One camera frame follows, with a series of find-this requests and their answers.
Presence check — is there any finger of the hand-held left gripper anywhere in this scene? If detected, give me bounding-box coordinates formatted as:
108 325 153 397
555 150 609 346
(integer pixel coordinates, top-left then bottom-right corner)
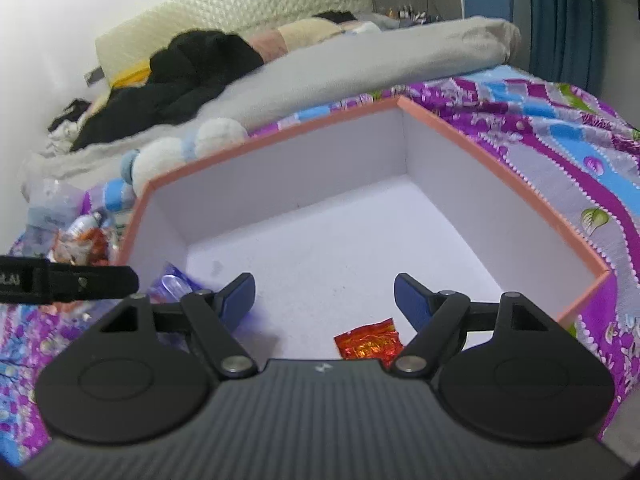
47 261 141 304

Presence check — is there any black garment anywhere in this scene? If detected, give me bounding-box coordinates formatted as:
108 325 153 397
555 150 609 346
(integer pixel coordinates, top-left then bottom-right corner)
70 30 265 153

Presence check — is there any purple floral bed sheet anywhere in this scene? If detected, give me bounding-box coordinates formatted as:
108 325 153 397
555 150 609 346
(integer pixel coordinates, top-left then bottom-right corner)
0 65 640 466

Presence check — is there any blue curtain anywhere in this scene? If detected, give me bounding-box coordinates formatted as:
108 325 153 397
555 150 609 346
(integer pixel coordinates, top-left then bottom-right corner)
527 0 608 98

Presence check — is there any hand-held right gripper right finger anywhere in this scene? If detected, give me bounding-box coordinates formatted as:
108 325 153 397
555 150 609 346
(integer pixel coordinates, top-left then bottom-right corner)
392 272 556 376

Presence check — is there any red foil snack packet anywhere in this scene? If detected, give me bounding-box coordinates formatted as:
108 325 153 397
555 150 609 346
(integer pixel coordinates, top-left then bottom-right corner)
334 317 405 368

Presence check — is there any cream quilted headboard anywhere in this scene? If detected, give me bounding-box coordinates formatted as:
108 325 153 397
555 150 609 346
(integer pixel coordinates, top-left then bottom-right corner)
95 0 375 88

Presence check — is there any grey blanket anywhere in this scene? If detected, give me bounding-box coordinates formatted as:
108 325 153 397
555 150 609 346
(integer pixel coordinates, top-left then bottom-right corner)
20 16 522 186

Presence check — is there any yellow cloth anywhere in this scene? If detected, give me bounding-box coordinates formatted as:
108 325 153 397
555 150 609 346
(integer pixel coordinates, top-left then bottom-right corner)
107 60 153 90

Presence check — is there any beige pillow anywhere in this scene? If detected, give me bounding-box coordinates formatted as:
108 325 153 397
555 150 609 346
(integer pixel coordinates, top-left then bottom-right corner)
277 17 346 48

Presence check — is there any white and blue plush toy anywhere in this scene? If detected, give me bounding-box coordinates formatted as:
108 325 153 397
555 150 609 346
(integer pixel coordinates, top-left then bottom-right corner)
120 117 249 197

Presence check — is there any black and white cloth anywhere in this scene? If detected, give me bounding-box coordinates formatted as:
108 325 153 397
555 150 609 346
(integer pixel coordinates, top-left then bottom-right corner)
45 100 96 156

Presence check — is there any purple clear snack packet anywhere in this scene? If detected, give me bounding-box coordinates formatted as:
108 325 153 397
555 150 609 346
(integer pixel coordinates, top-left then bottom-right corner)
145 262 202 307

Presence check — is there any pink pillow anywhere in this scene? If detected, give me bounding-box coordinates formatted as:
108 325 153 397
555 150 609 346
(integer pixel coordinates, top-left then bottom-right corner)
247 27 291 58

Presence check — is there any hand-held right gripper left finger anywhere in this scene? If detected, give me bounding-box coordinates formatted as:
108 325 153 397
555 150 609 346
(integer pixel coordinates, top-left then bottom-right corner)
100 272 258 380

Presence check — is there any pink cardboard box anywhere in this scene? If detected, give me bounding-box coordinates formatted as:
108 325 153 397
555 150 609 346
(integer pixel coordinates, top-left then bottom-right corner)
114 95 612 361

